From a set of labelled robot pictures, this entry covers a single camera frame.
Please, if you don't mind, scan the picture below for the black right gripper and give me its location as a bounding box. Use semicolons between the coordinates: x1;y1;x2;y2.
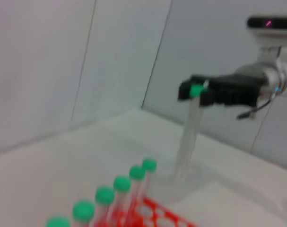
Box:
178;73;264;107

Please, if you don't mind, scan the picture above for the green capped clear test tube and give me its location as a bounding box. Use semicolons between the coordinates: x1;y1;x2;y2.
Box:
129;165;146;209
95;186;117;227
72;200;96;227
174;84;208;180
142;157;157;199
45;214;70;227
113;175;132;223

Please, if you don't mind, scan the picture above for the orange plastic test tube rack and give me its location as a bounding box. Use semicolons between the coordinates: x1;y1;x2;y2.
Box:
105;196;200;227

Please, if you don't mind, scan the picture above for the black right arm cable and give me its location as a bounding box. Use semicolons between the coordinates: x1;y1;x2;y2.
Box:
236;93;280;120

